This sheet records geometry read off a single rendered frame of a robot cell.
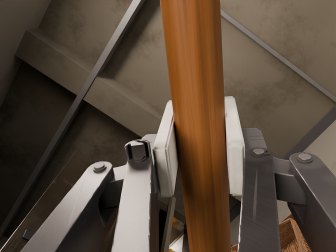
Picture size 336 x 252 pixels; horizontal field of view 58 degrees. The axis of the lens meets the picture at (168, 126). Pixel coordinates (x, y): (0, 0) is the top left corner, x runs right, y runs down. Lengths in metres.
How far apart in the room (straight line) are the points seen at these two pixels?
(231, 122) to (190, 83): 0.03
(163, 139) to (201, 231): 0.08
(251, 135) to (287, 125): 3.52
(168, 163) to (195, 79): 0.04
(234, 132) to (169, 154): 0.03
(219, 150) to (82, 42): 3.37
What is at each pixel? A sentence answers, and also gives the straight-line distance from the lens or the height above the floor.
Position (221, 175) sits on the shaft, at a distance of 0.19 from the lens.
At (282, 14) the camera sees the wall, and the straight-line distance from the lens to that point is 3.38.
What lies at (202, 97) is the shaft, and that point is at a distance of 0.16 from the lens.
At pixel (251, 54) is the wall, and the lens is 3.37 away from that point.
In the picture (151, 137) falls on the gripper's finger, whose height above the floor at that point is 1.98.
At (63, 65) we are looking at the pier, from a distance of 3.36.
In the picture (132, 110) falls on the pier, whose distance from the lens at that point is 3.28.
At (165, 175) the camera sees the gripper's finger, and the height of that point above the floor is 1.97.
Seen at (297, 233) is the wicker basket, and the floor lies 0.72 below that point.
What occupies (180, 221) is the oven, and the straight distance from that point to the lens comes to 2.20.
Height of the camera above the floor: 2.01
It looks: 9 degrees down
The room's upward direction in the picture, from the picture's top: 56 degrees counter-clockwise
